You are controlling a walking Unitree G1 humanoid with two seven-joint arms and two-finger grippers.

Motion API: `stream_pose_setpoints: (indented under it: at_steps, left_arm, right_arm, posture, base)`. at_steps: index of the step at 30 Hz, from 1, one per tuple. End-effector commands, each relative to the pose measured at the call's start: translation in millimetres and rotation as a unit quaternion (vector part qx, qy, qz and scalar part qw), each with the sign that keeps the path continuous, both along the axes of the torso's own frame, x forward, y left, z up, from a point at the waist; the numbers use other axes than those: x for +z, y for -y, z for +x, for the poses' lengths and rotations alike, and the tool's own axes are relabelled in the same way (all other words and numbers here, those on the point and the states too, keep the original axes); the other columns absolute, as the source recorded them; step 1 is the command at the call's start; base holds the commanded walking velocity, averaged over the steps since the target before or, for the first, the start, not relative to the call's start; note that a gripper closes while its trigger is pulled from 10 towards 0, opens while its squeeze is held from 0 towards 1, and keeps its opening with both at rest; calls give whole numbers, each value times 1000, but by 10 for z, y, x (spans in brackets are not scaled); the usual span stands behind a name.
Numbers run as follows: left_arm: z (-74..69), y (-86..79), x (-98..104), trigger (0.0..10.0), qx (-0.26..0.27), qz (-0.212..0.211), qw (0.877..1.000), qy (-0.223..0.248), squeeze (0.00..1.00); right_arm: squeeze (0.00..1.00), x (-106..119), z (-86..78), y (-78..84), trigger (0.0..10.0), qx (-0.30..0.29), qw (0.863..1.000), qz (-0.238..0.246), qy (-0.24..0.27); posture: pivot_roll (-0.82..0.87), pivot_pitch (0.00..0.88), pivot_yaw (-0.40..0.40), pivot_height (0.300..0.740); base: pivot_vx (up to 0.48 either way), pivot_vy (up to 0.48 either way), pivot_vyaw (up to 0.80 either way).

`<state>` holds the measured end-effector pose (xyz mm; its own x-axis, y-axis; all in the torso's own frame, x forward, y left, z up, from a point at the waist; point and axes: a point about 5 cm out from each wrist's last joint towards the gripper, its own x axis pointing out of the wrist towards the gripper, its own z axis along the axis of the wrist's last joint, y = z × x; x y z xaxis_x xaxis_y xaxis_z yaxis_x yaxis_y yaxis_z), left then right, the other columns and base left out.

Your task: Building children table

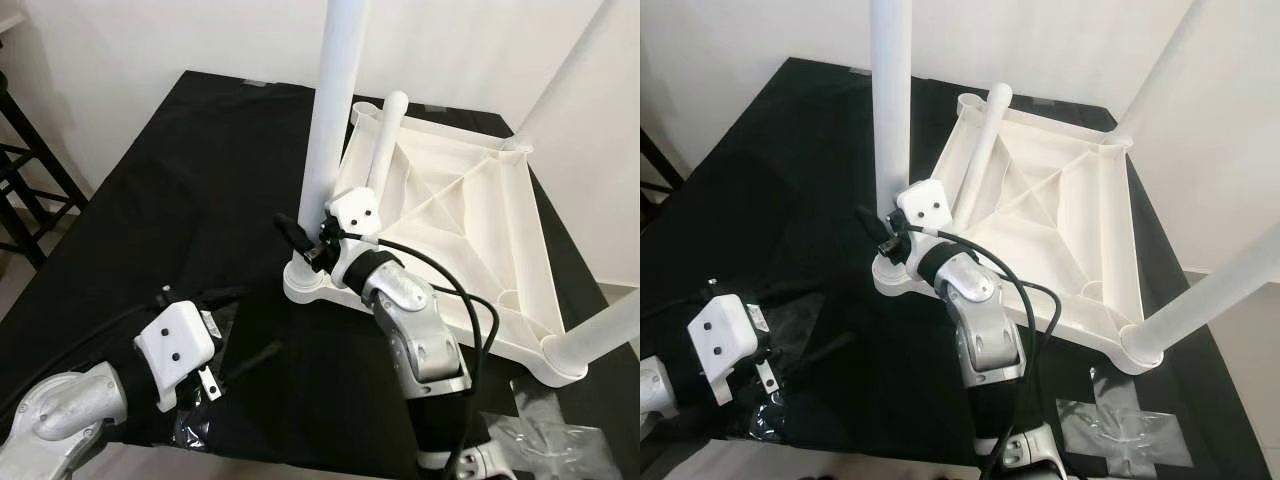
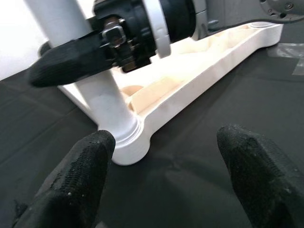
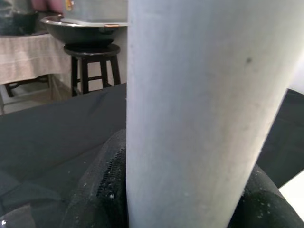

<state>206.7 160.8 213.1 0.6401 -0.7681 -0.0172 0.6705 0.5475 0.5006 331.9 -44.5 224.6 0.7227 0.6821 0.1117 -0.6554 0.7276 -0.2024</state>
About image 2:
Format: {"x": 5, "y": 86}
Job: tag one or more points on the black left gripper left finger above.
{"x": 71, "y": 185}

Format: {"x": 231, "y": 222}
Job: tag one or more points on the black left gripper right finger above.
{"x": 261, "y": 180}

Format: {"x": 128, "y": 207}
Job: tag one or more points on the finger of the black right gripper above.
{"x": 44, "y": 49}
{"x": 66, "y": 61}

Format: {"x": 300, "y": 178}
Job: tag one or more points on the white plastic table leg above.
{"x": 107, "y": 107}

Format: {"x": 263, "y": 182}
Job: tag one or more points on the white plastic children table top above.
{"x": 202, "y": 66}

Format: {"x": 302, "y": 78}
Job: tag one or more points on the black table cloth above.
{"x": 190, "y": 166}

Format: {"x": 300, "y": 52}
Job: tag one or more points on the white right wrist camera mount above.
{"x": 159, "y": 28}

